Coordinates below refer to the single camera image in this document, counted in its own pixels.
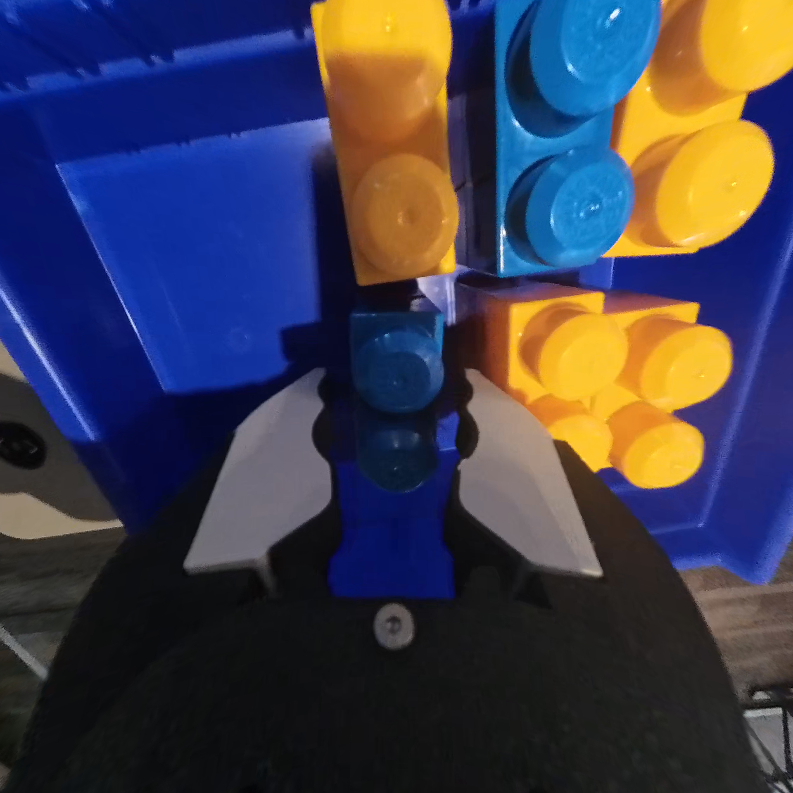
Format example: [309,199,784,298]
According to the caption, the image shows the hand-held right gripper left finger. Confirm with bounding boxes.
[184,368,340,596]

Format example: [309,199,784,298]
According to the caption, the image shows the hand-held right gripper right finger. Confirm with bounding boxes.
[449,369,603,580]

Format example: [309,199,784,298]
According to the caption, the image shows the blue two-stud mega block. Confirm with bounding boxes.
[494,0,662,278]
[350,310,447,493]

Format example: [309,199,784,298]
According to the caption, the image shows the blue plastic bin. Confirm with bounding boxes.
[0,0,793,598]

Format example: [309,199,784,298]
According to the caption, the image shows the black table grommet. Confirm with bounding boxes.
[0,421,48,470]

